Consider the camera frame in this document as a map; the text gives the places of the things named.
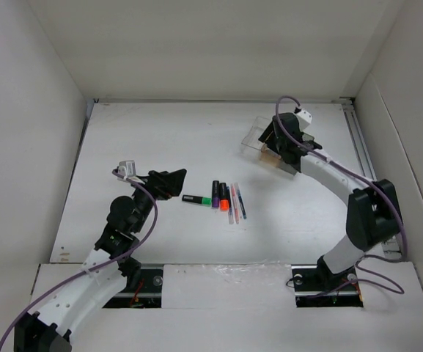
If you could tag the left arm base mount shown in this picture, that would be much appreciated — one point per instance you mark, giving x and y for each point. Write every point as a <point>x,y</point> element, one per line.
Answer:
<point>147,294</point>

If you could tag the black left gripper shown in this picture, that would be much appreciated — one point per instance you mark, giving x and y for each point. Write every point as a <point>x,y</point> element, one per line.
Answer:
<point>163,185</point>

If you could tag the grey smoked plastic bin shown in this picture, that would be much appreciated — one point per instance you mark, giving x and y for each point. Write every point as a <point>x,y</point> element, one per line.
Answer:
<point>291,153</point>

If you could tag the teal pen clear cap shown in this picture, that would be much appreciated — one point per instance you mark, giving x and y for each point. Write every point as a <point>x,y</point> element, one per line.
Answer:
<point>240,201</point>

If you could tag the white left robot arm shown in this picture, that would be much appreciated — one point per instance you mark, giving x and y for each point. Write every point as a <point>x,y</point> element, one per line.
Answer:
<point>108,269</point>

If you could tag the orange highlighter marker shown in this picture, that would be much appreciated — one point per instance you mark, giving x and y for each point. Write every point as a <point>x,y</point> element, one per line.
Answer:
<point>223,198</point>

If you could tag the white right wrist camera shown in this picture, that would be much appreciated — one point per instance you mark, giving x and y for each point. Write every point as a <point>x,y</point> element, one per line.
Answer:
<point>304,118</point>

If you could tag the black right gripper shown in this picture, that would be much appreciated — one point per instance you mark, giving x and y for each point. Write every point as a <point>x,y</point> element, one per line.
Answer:
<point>270,141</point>

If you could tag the green highlighter marker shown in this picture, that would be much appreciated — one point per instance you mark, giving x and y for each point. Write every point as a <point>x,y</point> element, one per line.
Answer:
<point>197,200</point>

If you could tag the amber plastic bin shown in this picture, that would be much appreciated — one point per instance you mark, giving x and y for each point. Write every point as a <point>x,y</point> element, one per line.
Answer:
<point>270,157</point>

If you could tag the pink pen clear cap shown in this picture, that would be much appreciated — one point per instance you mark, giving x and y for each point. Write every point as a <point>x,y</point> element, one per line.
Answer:
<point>235,203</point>

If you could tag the clear plastic bin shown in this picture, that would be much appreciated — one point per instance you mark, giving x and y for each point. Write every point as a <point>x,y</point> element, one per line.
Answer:
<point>251,146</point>

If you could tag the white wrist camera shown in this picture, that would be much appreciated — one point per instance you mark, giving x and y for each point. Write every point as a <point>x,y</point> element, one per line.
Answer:
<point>127,169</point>
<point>304,118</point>

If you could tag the purple highlighter marker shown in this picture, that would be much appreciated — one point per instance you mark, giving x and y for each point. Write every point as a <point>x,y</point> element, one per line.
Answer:
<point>215,194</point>

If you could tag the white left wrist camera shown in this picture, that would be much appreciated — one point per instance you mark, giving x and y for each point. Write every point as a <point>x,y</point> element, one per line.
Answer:
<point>127,169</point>

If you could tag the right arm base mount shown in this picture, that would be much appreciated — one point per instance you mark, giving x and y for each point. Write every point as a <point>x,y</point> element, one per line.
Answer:
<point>312,291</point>

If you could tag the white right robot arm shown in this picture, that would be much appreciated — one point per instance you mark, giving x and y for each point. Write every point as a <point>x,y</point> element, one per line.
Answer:
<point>372,208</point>

